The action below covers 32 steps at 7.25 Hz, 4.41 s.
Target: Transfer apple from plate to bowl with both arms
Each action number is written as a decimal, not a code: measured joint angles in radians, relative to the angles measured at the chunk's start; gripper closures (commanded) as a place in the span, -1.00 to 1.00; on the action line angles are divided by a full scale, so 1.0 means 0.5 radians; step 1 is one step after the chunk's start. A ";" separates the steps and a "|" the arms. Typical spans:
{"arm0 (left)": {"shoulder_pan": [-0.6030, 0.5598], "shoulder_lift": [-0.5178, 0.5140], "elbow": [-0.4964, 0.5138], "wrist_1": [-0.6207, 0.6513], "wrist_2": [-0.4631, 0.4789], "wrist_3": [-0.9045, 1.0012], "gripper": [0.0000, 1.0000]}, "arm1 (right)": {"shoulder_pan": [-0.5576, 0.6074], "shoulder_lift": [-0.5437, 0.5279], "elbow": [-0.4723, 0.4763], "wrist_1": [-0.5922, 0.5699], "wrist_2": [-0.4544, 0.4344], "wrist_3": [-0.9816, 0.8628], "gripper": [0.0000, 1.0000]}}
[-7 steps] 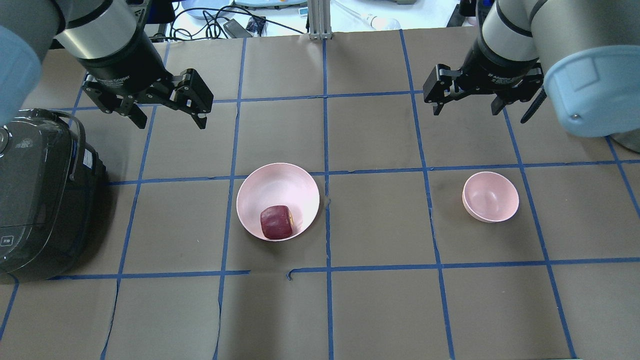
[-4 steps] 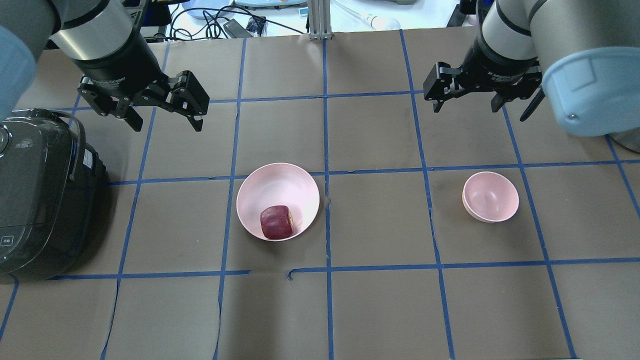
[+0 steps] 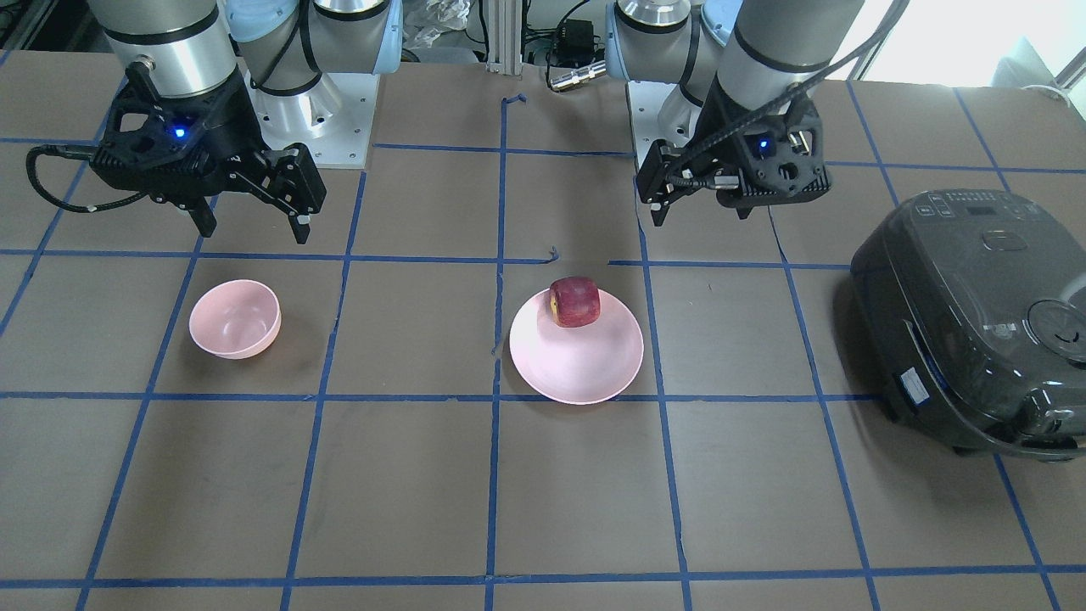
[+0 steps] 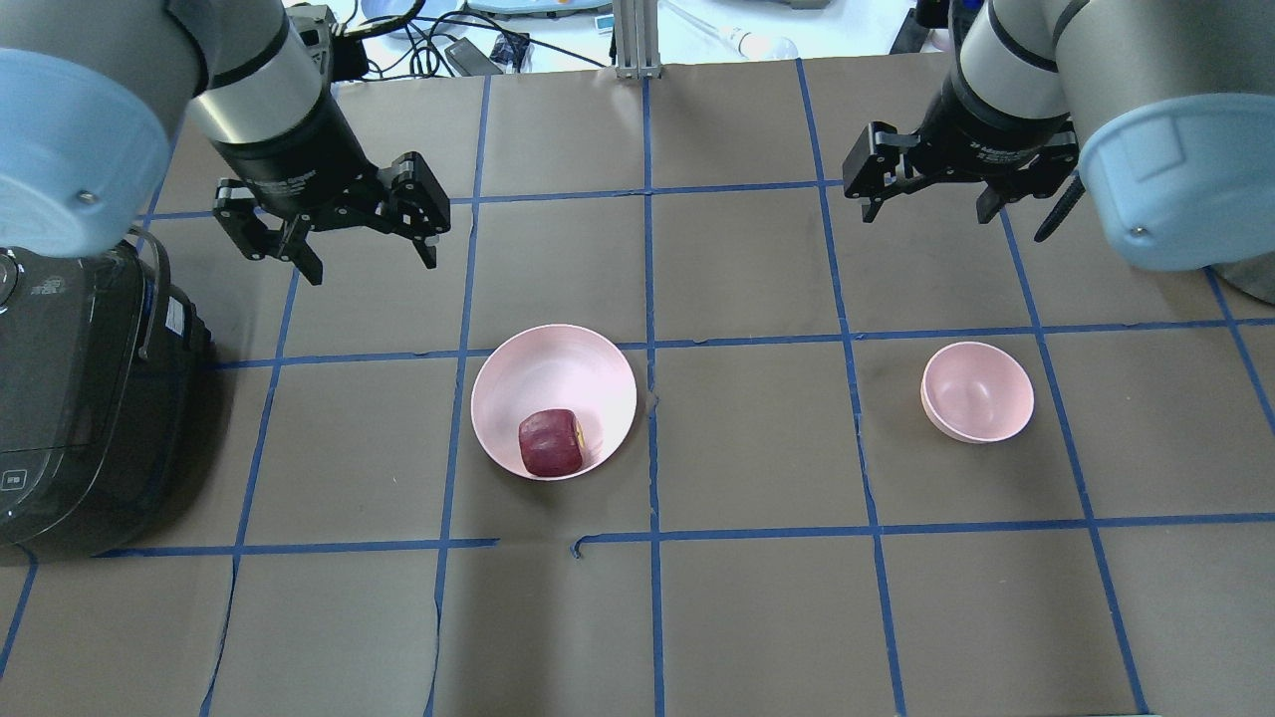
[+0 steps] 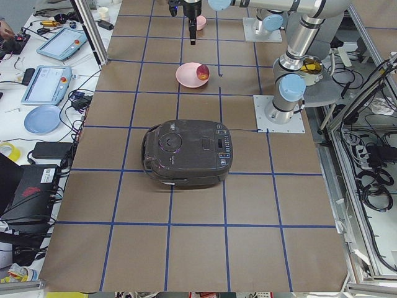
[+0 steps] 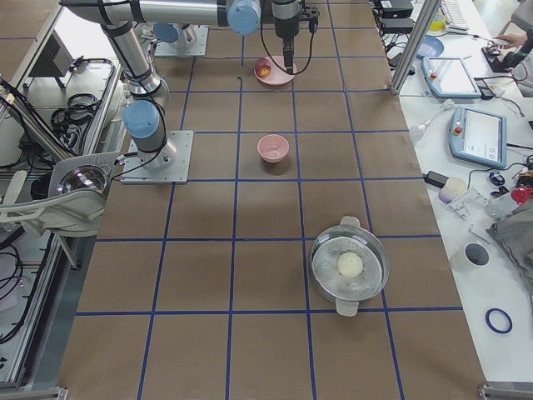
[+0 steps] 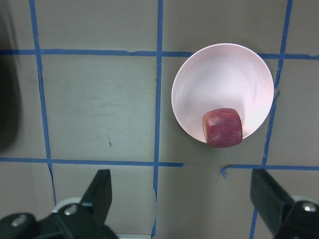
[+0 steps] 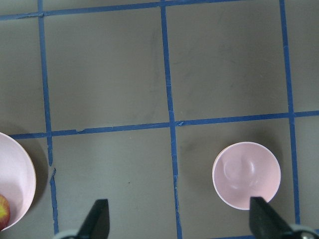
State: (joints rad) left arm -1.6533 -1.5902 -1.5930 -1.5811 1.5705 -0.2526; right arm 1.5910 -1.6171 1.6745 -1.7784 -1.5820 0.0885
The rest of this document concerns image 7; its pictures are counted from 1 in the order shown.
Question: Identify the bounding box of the red apple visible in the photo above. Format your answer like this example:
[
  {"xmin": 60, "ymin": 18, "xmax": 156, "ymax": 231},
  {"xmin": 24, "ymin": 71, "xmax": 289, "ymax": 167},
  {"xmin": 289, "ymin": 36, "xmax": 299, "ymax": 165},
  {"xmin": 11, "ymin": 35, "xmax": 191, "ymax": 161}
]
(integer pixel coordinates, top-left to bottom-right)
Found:
[{"xmin": 202, "ymin": 108, "xmax": 243, "ymax": 148}]

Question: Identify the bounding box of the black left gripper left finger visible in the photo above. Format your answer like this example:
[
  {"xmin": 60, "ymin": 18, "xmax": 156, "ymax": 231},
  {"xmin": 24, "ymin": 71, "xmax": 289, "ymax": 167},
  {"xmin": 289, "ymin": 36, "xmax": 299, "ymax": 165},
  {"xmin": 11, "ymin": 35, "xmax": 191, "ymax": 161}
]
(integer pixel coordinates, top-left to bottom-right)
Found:
[{"xmin": 80, "ymin": 169, "xmax": 111, "ymax": 224}]

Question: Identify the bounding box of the pink plate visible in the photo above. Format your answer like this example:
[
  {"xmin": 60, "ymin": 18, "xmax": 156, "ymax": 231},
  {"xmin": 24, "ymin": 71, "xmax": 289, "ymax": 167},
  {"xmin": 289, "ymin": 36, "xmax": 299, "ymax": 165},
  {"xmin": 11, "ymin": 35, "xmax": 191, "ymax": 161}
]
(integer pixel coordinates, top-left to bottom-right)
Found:
[{"xmin": 171, "ymin": 43, "xmax": 274, "ymax": 142}]

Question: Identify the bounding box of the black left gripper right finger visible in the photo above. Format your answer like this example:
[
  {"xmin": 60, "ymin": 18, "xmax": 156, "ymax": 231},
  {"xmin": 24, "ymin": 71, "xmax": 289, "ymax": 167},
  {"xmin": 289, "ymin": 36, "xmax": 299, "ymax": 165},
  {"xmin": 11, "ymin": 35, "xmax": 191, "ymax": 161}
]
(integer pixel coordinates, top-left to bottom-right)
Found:
[{"xmin": 250, "ymin": 169, "xmax": 295, "ymax": 235}]

